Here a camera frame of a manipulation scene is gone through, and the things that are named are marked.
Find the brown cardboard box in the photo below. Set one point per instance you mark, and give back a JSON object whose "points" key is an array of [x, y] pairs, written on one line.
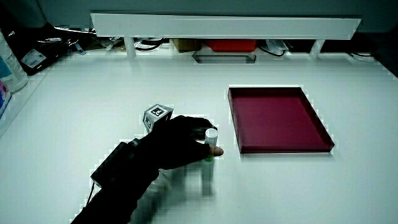
{"points": [[186, 45]]}

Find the black bag with white label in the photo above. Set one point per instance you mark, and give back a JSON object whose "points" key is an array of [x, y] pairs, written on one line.
{"points": [[37, 53]]}

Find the clear plastic bag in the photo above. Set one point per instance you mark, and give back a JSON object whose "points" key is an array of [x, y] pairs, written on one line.
{"points": [[275, 45]]}

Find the white bottle with blue label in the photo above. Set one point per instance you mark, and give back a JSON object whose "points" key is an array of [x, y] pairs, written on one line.
{"points": [[9, 70]]}

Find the person's right hand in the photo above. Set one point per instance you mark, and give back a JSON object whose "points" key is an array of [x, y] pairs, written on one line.
{"points": [[174, 146]]}

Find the person's right forearm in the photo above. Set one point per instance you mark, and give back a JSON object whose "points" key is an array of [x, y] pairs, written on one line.
{"points": [[121, 186]]}

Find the dark red shallow tray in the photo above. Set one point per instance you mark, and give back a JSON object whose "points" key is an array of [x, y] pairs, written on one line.
{"points": [[276, 121]]}

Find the grey flat stand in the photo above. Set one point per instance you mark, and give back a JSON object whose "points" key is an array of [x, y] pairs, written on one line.
{"points": [[224, 58]]}

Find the red box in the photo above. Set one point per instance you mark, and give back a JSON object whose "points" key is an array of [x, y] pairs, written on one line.
{"points": [[231, 45]]}

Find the white glue stick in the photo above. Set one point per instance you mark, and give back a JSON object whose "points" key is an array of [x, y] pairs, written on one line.
{"points": [[211, 135]]}

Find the white raised shelf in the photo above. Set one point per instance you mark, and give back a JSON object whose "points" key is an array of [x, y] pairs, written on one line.
{"points": [[224, 27]]}

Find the colourful printed packet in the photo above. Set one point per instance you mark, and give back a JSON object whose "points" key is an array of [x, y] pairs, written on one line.
{"points": [[3, 96]]}

